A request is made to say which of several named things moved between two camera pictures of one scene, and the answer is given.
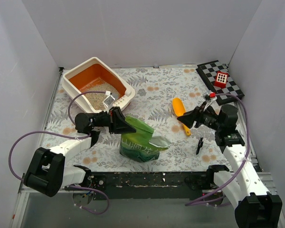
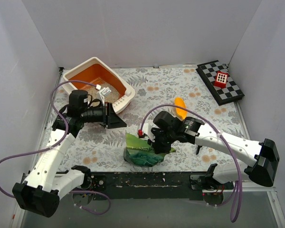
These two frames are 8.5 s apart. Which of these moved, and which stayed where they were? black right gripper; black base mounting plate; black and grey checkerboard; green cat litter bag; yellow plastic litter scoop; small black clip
Moved: black right gripper; green cat litter bag
Stayed: black base mounting plate; yellow plastic litter scoop; black and grey checkerboard; small black clip
